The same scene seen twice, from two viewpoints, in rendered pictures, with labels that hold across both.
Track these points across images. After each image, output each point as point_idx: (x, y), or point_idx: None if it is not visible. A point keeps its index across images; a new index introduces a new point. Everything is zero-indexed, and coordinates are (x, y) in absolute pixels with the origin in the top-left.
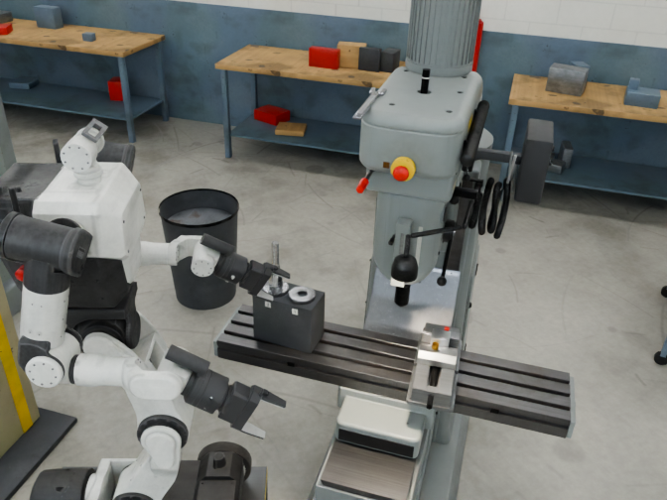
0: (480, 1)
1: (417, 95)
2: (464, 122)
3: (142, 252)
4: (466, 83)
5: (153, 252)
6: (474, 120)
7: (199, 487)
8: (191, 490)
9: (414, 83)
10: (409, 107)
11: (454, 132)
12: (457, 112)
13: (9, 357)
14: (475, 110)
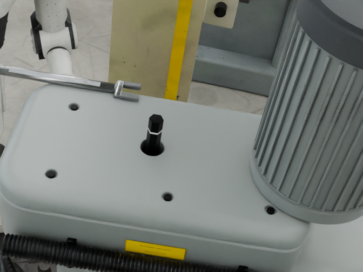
0: (349, 122)
1: (126, 137)
2: (25, 199)
3: (49, 60)
4: (226, 210)
5: (52, 67)
6: (183, 263)
7: (20, 263)
8: (21, 259)
9: (193, 136)
10: (60, 126)
11: (0, 191)
12: (46, 184)
13: (172, 99)
14: (239, 267)
